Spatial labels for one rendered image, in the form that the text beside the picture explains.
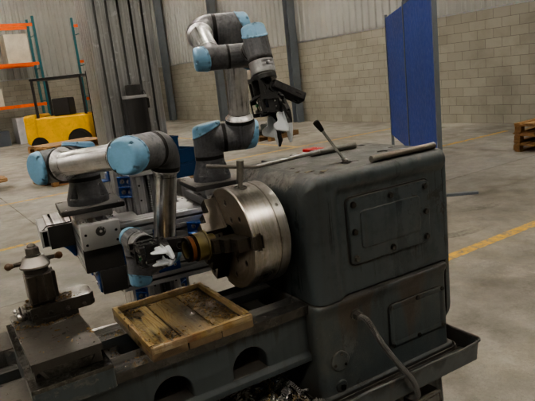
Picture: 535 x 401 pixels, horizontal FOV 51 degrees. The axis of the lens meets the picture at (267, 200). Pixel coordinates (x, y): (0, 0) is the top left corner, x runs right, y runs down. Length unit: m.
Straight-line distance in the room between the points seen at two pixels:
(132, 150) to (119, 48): 0.72
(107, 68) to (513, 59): 11.23
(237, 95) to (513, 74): 11.04
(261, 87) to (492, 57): 11.71
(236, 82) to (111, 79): 0.50
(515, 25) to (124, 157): 11.65
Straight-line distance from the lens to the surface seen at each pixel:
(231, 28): 2.14
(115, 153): 1.75
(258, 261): 1.61
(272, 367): 1.74
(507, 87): 13.07
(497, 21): 13.18
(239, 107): 2.23
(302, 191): 1.61
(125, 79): 2.34
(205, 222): 1.71
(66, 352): 1.45
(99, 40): 2.35
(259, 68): 1.67
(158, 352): 1.52
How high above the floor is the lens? 1.55
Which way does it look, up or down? 13 degrees down
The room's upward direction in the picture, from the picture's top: 6 degrees counter-clockwise
